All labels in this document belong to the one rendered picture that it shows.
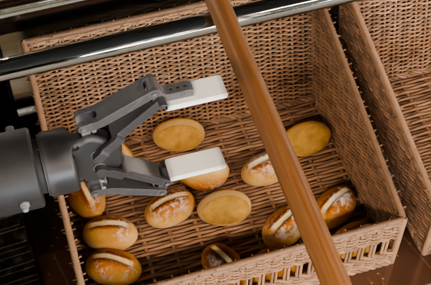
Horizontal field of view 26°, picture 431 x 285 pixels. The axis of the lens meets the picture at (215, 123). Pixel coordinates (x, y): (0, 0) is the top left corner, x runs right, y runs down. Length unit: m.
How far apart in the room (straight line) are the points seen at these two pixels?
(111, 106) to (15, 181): 0.13
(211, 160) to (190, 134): 0.64
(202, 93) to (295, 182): 0.14
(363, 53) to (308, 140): 0.19
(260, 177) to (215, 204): 0.11
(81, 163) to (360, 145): 0.75
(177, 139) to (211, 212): 0.18
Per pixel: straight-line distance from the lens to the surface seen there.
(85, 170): 1.07
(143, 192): 1.13
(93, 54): 1.20
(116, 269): 1.62
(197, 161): 1.13
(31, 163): 1.02
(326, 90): 1.80
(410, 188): 1.69
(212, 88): 1.02
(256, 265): 1.53
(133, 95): 1.00
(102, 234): 1.66
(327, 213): 1.69
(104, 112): 1.01
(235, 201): 1.68
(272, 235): 1.66
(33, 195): 1.03
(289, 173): 1.04
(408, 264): 1.72
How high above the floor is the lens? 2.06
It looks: 53 degrees down
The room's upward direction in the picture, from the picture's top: straight up
